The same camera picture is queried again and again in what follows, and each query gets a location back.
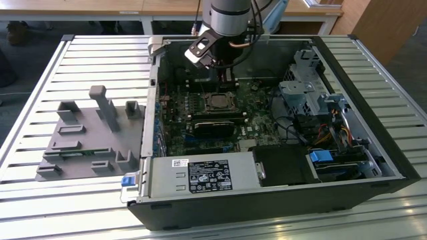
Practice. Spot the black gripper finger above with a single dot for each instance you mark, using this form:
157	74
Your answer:
229	80
220	80

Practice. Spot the silver square CPU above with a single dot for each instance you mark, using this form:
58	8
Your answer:
221	101

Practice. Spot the black RAM slot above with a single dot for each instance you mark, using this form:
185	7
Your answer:
216	115
207	87
217	119

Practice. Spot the black CPU socket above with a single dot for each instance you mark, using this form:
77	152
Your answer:
209	109

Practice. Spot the black graphics card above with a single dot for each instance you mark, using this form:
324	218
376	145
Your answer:
213	128

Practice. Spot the pale blue teach pendant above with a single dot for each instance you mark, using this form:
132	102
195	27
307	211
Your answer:
276	17

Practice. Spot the green motherboard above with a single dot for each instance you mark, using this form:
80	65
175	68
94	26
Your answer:
260	125

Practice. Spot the silver metal disk bay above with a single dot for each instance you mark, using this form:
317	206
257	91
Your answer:
296	95

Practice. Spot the silver chipset heatsink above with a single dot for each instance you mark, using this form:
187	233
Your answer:
247	144

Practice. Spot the stack of papers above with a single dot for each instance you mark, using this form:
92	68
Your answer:
320	2

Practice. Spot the black plastic fan shroud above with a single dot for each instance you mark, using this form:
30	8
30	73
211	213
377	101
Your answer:
283	165

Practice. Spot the blue disk carrier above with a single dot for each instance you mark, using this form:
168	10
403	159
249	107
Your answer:
320	157

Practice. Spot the grey power supply unit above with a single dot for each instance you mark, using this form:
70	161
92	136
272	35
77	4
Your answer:
167	180

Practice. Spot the grey plastic parts rack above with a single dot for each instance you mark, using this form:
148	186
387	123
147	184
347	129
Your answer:
89	140

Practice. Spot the blue case latch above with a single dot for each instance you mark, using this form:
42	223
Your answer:
127	181

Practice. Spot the brown wooden cabinet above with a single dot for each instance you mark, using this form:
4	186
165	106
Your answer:
389	25

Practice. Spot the green RAM stick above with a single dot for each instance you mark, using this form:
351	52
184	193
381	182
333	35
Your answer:
86	152

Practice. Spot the black open PC case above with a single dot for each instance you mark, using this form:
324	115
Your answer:
233	210

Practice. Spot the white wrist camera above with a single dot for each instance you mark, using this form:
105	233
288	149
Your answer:
197	51

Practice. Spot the wooden desk with white frame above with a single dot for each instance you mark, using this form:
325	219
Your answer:
100	6

